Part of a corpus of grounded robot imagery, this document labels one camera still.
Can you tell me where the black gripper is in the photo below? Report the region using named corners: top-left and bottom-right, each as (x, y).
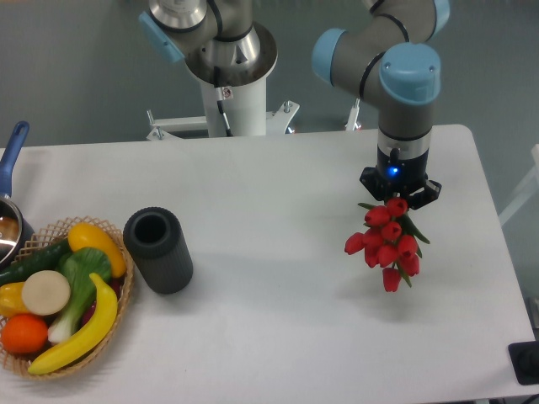
top-left (360, 148), bottom-right (442, 210)

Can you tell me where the red tulip bouquet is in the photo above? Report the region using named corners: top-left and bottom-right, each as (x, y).
top-left (344, 197), bottom-right (430, 293)

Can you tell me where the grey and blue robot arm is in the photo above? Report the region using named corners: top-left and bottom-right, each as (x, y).
top-left (139, 1), bottom-right (450, 210)

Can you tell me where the black device at table edge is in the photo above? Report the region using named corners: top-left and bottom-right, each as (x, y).
top-left (508, 341), bottom-right (539, 385)

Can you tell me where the dark grey ribbed vase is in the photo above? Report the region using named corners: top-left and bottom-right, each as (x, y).
top-left (123, 207), bottom-right (194, 295)

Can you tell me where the red fruit under banana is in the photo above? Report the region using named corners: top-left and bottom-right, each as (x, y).
top-left (80, 279), bottom-right (122, 327)

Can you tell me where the yellow banana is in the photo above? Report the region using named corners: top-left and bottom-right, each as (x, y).
top-left (28, 273), bottom-right (118, 375)

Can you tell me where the green bok choy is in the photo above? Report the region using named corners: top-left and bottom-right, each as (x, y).
top-left (48, 247), bottom-right (111, 345)

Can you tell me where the woven wicker basket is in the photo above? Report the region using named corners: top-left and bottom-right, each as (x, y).
top-left (1, 216), bottom-right (135, 380)

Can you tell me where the green cucumber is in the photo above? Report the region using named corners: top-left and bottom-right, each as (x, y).
top-left (1, 238), bottom-right (71, 286)

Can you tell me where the beige round mushroom cap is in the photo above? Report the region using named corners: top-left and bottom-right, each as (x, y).
top-left (21, 270), bottom-right (71, 316)

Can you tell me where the orange fruit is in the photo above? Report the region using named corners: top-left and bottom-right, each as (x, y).
top-left (1, 314), bottom-right (48, 354)

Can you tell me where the yellow bell pepper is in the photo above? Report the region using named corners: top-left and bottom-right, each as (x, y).
top-left (0, 282), bottom-right (29, 318)

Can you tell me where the white frame at right edge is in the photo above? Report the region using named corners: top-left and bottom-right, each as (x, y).
top-left (499, 144), bottom-right (538, 226)

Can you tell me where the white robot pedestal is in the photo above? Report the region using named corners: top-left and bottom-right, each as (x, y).
top-left (147, 77), bottom-right (300, 141)

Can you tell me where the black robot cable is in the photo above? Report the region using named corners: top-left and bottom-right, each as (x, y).
top-left (212, 66), bottom-right (234, 137)

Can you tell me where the blue handled steel pot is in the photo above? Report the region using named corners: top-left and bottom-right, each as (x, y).
top-left (1, 120), bottom-right (34, 270)

